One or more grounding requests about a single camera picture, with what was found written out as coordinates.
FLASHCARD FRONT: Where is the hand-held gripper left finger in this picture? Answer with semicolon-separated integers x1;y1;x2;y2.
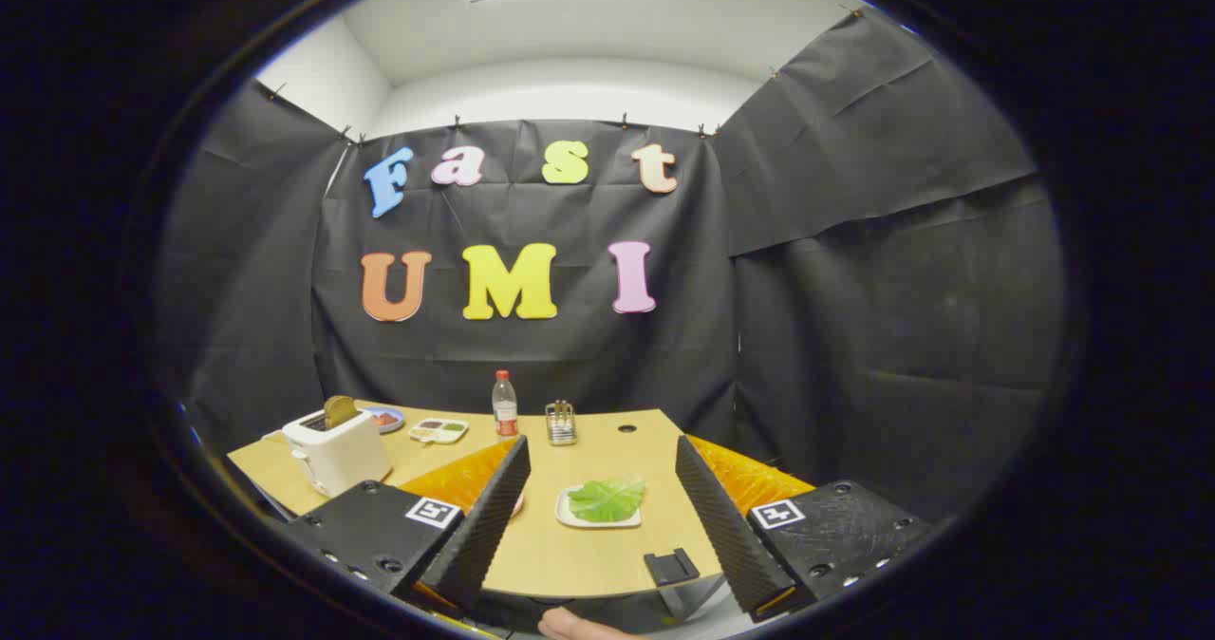
278;434;533;622

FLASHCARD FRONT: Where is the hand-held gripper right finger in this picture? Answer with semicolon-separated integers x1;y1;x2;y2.
674;434;936;624

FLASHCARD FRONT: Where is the green lettuce leaf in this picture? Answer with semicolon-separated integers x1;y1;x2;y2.
568;477;647;524

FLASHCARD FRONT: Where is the black table clamp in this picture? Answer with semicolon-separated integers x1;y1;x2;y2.
644;548;701;586

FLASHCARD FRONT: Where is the white square plate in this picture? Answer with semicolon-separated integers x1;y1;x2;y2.
555;480;644;530

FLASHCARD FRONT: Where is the white divided condiment tray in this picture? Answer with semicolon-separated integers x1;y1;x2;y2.
409;417;470;445

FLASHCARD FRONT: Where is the clear bottle red cap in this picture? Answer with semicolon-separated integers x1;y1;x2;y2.
492;369;519;439

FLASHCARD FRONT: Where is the white toaster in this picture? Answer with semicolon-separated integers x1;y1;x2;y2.
282;409;393;499

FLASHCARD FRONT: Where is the black backdrop cloth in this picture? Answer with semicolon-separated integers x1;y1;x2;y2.
157;9;1069;527

